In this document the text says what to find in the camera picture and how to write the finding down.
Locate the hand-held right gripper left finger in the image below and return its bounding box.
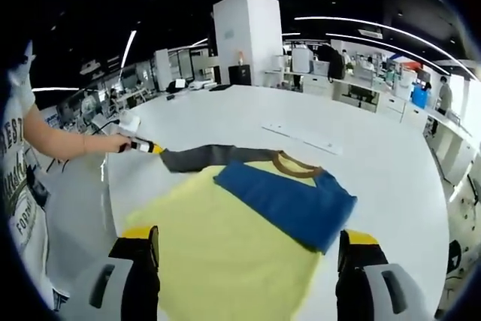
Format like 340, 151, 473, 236
88, 225, 161, 321

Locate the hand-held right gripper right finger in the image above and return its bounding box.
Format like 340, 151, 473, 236
336, 229, 428, 321

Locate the yellow black blue garment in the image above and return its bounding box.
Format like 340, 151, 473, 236
123, 143, 358, 321

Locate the person's left hand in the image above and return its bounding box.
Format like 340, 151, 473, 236
106, 135, 133, 155

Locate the black desktop monitor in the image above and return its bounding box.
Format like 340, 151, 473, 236
228, 64, 252, 86

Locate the person's printed white shirt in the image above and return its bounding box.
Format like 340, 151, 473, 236
0, 41, 53, 303

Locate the white cabinet machine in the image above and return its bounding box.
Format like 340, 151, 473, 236
292, 47, 313, 74

